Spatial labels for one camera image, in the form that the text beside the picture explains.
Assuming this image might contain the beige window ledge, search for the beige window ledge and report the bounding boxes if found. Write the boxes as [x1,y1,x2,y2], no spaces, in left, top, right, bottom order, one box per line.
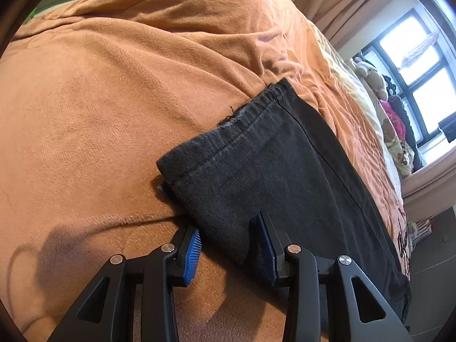
[402,150,456,218]

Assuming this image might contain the black plush toy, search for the black plush toy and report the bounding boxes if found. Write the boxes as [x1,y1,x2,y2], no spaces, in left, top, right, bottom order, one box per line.
[381,74,400,95]

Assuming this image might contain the dark hanging garment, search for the dark hanging garment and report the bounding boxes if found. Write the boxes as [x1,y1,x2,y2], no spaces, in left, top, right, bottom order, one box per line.
[438,112,456,138]

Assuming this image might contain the pink plush toy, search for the pink plush toy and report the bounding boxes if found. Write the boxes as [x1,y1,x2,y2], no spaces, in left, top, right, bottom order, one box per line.
[379,100,407,136]

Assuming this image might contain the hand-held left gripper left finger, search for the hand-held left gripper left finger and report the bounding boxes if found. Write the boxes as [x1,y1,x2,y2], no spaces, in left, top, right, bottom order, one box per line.
[48,226,202,342]

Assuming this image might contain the striped gift bag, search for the striped gift bag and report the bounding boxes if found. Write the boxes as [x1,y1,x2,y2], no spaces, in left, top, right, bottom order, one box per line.
[408,217,433,257]

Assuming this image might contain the black framed window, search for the black framed window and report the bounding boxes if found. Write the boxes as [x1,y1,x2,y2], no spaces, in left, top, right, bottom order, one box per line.
[351,7,456,146]

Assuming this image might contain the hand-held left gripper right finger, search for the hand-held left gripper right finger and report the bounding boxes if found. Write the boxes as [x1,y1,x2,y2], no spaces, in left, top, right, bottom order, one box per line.
[249,211,416,342]

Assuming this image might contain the pink curtain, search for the pink curtain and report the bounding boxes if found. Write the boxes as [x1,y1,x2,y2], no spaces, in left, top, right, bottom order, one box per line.
[296,0,405,43]

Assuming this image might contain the orange blanket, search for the orange blanket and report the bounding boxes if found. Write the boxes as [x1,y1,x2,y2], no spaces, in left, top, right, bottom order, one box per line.
[0,0,410,342]

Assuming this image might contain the black pants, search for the black pants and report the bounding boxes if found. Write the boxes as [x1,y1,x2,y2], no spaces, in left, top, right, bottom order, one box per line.
[157,78,412,332]

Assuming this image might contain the floral hanging garment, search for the floral hanging garment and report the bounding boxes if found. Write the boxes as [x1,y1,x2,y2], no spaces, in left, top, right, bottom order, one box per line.
[401,33,440,69]

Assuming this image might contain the bear print pillow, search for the bear print pillow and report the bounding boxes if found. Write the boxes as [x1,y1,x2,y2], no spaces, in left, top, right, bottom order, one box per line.
[379,117,417,177]

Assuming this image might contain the white plush toy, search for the white plush toy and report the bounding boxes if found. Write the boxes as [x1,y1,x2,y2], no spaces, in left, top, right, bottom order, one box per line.
[354,57,389,101]

